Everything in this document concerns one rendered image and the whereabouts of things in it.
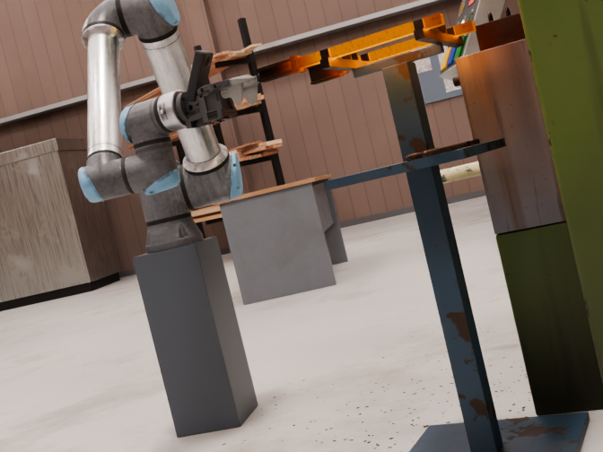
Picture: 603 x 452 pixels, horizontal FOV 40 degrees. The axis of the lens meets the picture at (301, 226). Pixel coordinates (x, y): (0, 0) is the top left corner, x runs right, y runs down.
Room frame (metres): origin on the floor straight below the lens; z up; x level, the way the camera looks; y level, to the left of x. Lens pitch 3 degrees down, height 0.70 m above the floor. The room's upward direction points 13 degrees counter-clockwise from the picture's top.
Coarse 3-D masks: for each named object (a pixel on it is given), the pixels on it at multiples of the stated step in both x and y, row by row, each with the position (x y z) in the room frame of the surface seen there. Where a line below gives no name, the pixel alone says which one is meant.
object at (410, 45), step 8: (464, 24) 1.87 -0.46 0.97; (472, 24) 1.86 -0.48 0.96; (456, 32) 1.88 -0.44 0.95; (464, 32) 1.87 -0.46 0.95; (408, 40) 1.93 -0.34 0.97; (416, 40) 1.92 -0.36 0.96; (384, 48) 1.96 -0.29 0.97; (392, 48) 1.95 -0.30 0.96; (400, 48) 1.94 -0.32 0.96; (408, 48) 1.93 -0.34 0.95; (416, 48) 1.95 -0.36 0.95; (360, 56) 1.99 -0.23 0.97; (376, 56) 1.97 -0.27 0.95; (384, 56) 1.96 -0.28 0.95; (312, 72) 2.06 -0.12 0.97; (320, 72) 2.05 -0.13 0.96; (328, 72) 2.04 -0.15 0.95; (336, 72) 2.01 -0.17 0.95; (344, 72) 2.02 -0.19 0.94; (312, 80) 2.06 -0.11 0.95; (320, 80) 2.04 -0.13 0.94; (328, 80) 2.06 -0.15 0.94
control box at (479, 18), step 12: (468, 0) 2.81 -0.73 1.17; (480, 0) 2.61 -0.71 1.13; (492, 0) 2.61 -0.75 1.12; (504, 0) 2.62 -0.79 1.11; (468, 12) 2.74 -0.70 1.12; (480, 12) 2.61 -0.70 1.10; (492, 12) 2.61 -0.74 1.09; (456, 24) 2.91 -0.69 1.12; (468, 36) 2.61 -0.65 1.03; (468, 48) 2.61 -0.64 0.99; (444, 72) 2.86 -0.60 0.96; (456, 72) 2.78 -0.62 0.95
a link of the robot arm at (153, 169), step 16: (144, 144) 1.96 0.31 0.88; (160, 144) 1.96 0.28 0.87; (128, 160) 1.98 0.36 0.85; (144, 160) 1.96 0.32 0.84; (160, 160) 1.96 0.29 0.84; (128, 176) 1.96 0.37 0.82; (144, 176) 1.96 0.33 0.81; (160, 176) 1.95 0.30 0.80; (176, 176) 1.98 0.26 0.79; (144, 192) 1.98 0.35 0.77
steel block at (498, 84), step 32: (480, 64) 2.01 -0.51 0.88; (512, 64) 1.98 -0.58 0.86; (480, 96) 2.02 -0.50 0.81; (512, 96) 1.99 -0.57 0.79; (480, 128) 2.03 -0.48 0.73; (512, 128) 2.00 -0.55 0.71; (544, 128) 1.97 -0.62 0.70; (480, 160) 2.03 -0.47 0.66; (512, 160) 2.00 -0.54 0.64; (544, 160) 1.97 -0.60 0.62; (512, 192) 2.01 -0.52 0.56; (544, 192) 1.98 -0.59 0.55; (512, 224) 2.02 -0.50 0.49; (544, 224) 1.99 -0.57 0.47
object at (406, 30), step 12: (408, 24) 1.68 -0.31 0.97; (432, 24) 1.66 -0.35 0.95; (444, 24) 1.67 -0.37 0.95; (372, 36) 1.72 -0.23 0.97; (384, 36) 1.70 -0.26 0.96; (396, 36) 1.69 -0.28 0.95; (336, 48) 1.75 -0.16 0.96; (348, 48) 1.74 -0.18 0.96; (360, 48) 1.73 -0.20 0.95; (288, 60) 1.81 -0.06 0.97; (300, 60) 1.79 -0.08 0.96; (312, 60) 1.78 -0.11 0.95; (264, 72) 1.84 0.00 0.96; (276, 72) 1.83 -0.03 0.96; (288, 72) 1.81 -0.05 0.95; (300, 72) 1.82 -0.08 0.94
